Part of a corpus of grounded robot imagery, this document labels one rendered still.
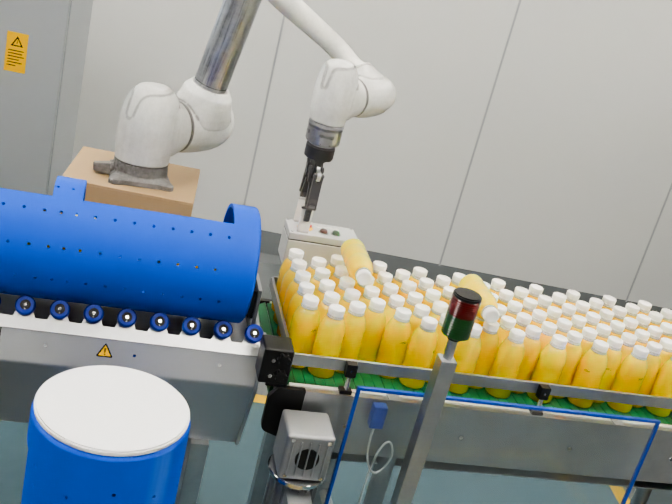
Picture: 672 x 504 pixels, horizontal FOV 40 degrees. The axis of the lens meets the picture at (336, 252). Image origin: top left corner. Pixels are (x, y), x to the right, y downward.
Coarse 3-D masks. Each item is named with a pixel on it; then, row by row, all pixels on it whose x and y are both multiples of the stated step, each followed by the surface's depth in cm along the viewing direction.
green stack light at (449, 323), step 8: (448, 312) 196; (448, 320) 196; (456, 320) 194; (464, 320) 194; (472, 320) 195; (448, 328) 196; (456, 328) 195; (464, 328) 195; (472, 328) 197; (448, 336) 196; (456, 336) 195; (464, 336) 196
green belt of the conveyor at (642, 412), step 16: (272, 320) 242; (304, 368) 223; (320, 384) 218; (336, 384) 219; (352, 384) 221; (368, 384) 223; (384, 384) 225; (400, 384) 227; (496, 400) 231; (512, 400) 233; (528, 400) 235; (560, 400) 239; (640, 416) 241; (656, 416) 243
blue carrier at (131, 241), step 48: (0, 192) 198; (0, 240) 196; (48, 240) 198; (96, 240) 200; (144, 240) 203; (192, 240) 206; (240, 240) 209; (0, 288) 203; (48, 288) 203; (96, 288) 204; (144, 288) 206; (192, 288) 207; (240, 288) 210
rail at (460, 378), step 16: (336, 368) 215; (368, 368) 217; (384, 368) 217; (400, 368) 218; (416, 368) 219; (464, 384) 223; (480, 384) 224; (496, 384) 225; (512, 384) 226; (528, 384) 227; (560, 384) 229; (608, 400) 233; (624, 400) 234; (640, 400) 235; (656, 400) 236
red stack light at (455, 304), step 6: (450, 300) 196; (456, 300) 193; (450, 306) 195; (456, 306) 194; (462, 306) 193; (468, 306) 193; (474, 306) 193; (450, 312) 195; (456, 312) 194; (462, 312) 193; (468, 312) 193; (474, 312) 194; (462, 318) 194; (468, 318) 194; (474, 318) 195
